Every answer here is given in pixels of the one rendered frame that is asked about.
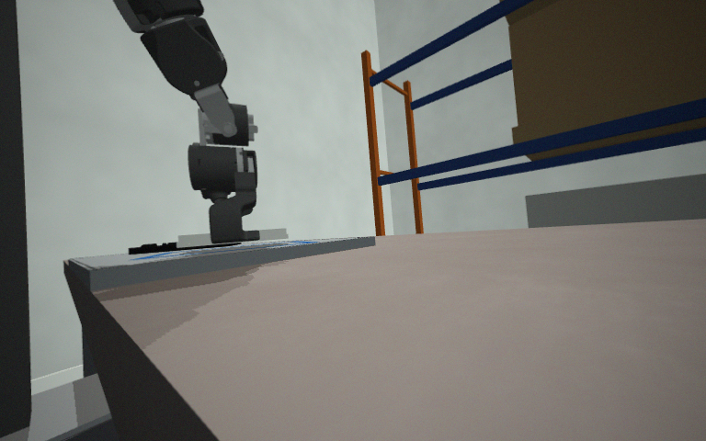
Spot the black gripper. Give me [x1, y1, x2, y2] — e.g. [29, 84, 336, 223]
[188, 108, 260, 244]

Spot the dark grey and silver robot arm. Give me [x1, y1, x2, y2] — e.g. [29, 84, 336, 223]
[113, 0, 258, 146]

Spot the black rectangular frame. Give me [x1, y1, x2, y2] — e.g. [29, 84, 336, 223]
[129, 243, 241, 254]

